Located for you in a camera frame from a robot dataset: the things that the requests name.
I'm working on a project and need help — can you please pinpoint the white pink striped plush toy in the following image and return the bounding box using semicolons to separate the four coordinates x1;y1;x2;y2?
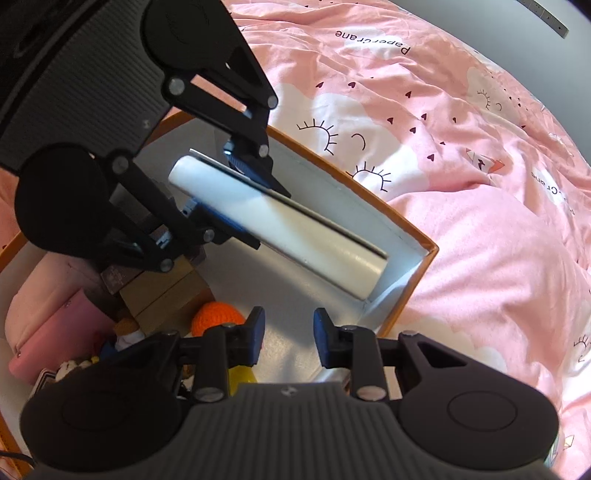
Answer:
58;357;98;381

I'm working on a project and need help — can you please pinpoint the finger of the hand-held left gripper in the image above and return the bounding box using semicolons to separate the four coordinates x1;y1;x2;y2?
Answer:
92;150;262;273
161;32;293;197

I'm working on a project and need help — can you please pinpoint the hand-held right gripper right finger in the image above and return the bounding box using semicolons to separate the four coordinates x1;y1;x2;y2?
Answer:
313;308;481;401

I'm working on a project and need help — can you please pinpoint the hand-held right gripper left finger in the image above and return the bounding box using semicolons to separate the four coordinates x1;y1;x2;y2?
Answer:
117;307;266;403

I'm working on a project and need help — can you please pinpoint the yellow toy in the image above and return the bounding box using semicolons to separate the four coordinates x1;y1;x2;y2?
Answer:
228;364;257;386

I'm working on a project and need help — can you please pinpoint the orange storage box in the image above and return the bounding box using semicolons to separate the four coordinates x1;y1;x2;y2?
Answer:
0;113;438;462

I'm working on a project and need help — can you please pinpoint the orange crochet ball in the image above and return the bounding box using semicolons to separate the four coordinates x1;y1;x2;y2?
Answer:
191;301;245;340

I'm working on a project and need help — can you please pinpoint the tan cardboard box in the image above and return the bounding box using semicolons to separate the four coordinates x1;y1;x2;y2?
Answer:
121;256;215;335

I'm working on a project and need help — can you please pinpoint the white paper roll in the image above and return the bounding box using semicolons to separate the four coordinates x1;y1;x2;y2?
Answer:
167;148;389;301

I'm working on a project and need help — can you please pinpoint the purple printed box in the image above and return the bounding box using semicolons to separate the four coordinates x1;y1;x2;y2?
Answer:
100;263;139;296

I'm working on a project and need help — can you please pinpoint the brown plush bear blue hat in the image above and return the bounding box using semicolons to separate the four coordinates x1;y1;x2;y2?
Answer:
102;318;148;361

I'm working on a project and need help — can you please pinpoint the pink pouch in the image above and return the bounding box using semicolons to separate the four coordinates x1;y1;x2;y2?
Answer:
6;253;116;386

